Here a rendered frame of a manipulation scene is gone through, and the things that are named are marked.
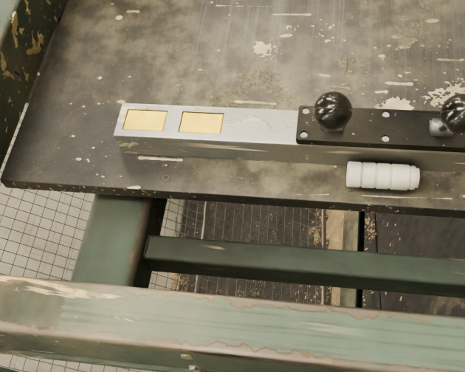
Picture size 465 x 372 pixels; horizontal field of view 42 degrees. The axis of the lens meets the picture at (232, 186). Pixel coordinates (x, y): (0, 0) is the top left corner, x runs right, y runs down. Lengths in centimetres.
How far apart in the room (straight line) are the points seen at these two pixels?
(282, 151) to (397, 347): 26
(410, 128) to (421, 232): 224
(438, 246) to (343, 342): 225
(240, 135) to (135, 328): 25
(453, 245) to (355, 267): 204
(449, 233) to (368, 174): 211
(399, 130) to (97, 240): 38
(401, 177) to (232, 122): 21
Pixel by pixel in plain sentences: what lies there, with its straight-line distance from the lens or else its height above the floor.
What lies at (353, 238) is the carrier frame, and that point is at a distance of 189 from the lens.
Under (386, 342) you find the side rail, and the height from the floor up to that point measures 143.
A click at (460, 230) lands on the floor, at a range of 276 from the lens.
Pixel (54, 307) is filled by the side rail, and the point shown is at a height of 170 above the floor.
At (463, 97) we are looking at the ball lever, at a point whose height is 144.
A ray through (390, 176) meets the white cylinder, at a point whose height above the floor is 141.
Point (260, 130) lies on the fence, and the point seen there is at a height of 154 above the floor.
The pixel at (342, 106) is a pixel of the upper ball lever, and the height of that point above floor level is 153.
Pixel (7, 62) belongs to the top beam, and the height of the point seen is 184.
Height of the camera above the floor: 179
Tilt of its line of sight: 20 degrees down
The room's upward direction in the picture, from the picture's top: 69 degrees counter-clockwise
